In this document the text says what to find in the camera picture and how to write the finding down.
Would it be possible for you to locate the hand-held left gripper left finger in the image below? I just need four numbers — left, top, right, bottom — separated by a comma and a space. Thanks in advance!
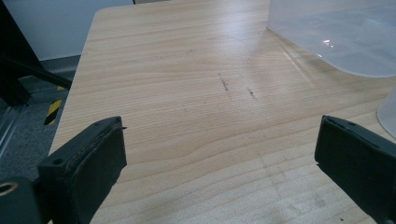
36, 116, 128, 224

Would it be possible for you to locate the clear plastic storage box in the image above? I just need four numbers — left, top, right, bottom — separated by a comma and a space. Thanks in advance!
267, 0, 396, 78

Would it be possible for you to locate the yellow black striped floor tape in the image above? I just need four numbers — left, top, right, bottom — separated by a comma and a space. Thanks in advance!
43, 85, 67, 126

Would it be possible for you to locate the black metal stand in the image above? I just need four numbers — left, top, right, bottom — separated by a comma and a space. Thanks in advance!
0, 0, 73, 107

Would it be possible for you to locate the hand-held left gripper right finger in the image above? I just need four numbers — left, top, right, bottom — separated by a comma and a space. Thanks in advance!
314, 115, 396, 224

